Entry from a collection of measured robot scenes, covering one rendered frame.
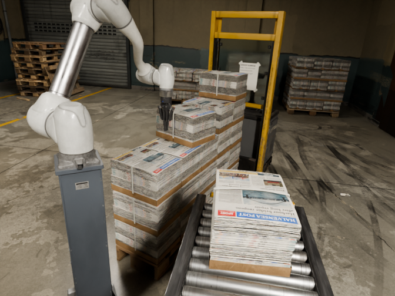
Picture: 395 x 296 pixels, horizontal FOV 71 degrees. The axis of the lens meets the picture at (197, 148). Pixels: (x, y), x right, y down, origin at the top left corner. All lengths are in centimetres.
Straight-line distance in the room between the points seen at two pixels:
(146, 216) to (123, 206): 20
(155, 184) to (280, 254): 89
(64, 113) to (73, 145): 15
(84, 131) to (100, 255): 69
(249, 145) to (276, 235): 242
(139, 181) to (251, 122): 185
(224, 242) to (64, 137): 81
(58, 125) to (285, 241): 103
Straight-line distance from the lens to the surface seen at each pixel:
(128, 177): 181
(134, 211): 192
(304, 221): 144
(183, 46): 867
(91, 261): 169
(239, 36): 309
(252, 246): 103
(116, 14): 152
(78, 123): 133
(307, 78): 698
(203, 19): 859
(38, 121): 150
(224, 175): 120
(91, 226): 155
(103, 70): 952
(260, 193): 111
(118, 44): 923
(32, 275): 239
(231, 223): 96
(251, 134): 330
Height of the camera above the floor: 157
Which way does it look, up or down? 21 degrees down
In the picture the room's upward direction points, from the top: 3 degrees clockwise
